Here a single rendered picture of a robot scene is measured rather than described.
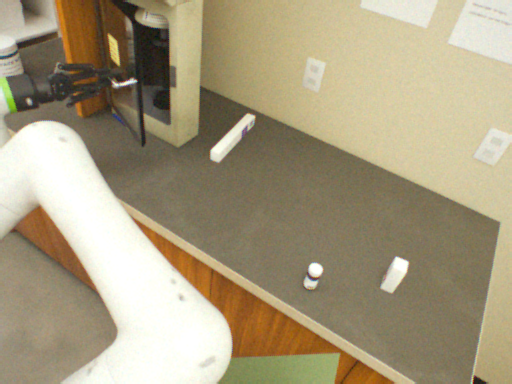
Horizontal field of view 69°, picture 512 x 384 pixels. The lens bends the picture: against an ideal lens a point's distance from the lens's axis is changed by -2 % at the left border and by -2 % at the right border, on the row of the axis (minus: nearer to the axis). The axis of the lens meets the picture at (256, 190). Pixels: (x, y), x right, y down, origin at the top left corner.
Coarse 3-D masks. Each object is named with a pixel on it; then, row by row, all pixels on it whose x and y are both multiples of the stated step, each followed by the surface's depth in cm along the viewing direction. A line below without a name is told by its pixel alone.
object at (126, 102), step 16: (112, 0) 102; (112, 16) 105; (128, 16) 95; (112, 32) 109; (128, 32) 98; (128, 48) 102; (112, 64) 119; (128, 64) 106; (128, 80) 110; (112, 96) 131; (128, 96) 115; (128, 112) 120; (128, 128) 126
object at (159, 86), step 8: (160, 48) 118; (168, 48) 119; (152, 56) 123; (160, 56) 121; (168, 56) 121; (152, 64) 125; (160, 64) 123; (168, 64) 123; (152, 72) 127; (160, 72) 125; (168, 72) 125; (160, 80) 127; (168, 80) 127; (160, 88) 129; (168, 88) 129; (160, 96) 131; (168, 96) 131
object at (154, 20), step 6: (138, 6) 113; (138, 12) 112; (144, 12) 110; (150, 12) 110; (156, 12) 109; (138, 18) 112; (144, 18) 111; (150, 18) 110; (156, 18) 110; (162, 18) 110; (144, 24) 111; (150, 24) 111; (156, 24) 110; (162, 24) 110; (168, 24) 111
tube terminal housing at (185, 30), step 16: (128, 0) 108; (144, 0) 105; (176, 0) 99; (192, 0) 104; (176, 16) 102; (192, 16) 107; (176, 32) 105; (192, 32) 110; (176, 48) 108; (192, 48) 114; (176, 64) 111; (192, 64) 117; (176, 80) 115; (192, 80) 121; (176, 96) 118; (192, 96) 125; (112, 112) 141; (176, 112) 122; (192, 112) 129; (160, 128) 131; (176, 128) 126; (192, 128) 134; (176, 144) 131
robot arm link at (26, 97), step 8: (8, 80) 94; (16, 80) 94; (24, 80) 95; (32, 80) 98; (16, 88) 94; (24, 88) 95; (32, 88) 96; (16, 96) 94; (24, 96) 95; (32, 96) 96; (16, 104) 95; (24, 104) 96; (32, 104) 97
